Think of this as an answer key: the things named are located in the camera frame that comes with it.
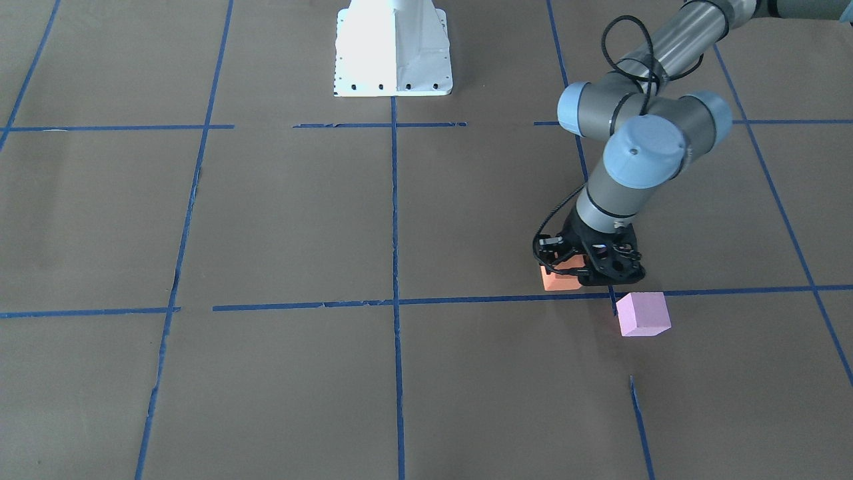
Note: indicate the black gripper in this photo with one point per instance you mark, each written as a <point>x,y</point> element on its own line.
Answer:
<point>577,244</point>

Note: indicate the orange foam cube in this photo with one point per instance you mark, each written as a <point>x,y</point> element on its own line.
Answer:
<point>557,282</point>

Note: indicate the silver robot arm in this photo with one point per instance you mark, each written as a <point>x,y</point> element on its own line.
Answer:
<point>649,140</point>

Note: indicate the pink foam cube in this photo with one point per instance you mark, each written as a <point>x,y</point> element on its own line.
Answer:
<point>643,314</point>

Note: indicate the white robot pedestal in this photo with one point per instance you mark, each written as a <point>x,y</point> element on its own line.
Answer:
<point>392,49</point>

